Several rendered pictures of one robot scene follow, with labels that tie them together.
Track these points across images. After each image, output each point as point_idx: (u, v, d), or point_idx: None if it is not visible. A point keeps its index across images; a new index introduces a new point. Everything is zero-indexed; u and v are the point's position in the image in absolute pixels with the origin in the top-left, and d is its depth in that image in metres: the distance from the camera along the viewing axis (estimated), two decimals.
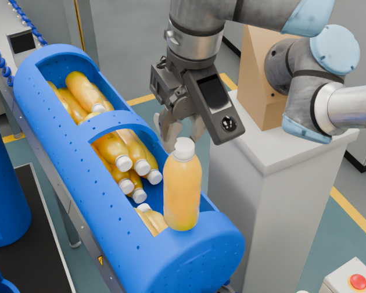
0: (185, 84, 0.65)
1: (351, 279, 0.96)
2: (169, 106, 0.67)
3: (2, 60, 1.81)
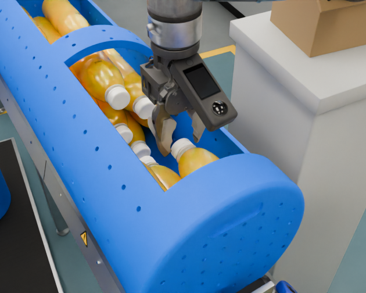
0: (173, 78, 0.66)
1: None
2: (161, 101, 0.67)
3: None
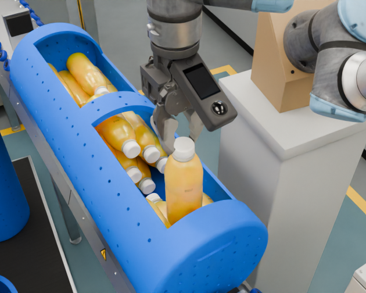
0: (173, 77, 0.66)
1: None
2: (161, 102, 0.68)
3: None
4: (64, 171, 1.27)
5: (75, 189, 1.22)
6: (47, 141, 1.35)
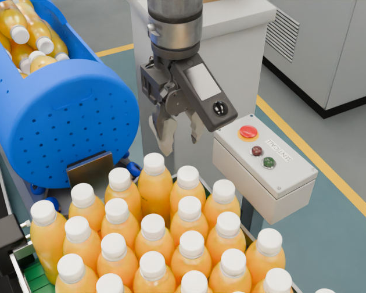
0: (173, 78, 0.66)
1: (241, 129, 0.90)
2: (162, 102, 0.67)
3: None
4: None
5: None
6: None
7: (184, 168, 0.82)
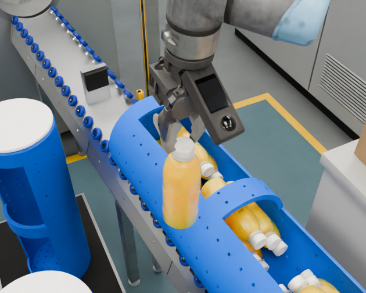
0: (183, 85, 0.65)
1: None
2: (168, 106, 0.67)
3: (75, 99, 1.71)
4: (165, 242, 1.28)
5: (180, 263, 1.23)
6: (142, 208, 1.36)
7: (179, 139, 0.77)
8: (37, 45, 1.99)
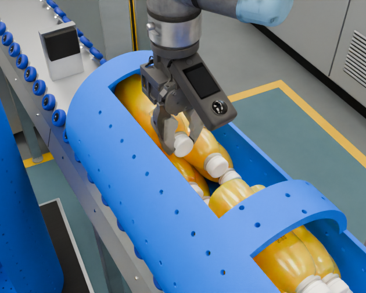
0: (173, 77, 0.66)
1: None
2: (161, 102, 0.68)
3: (32, 71, 1.24)
4: (155, 286, 0.80)
5: None
6: (119, 229, 0.89)
7: (184, 143, 0.75)
8: None
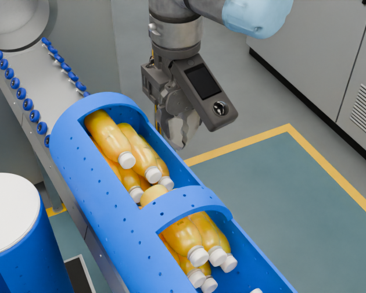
0: (174, 78, 0.66)
1: None
2: (162, 103, 0.68)
3: None
4: None
5: None
6: None
7: (128, 160, 1.10)
8: (24, 90, 1.62)
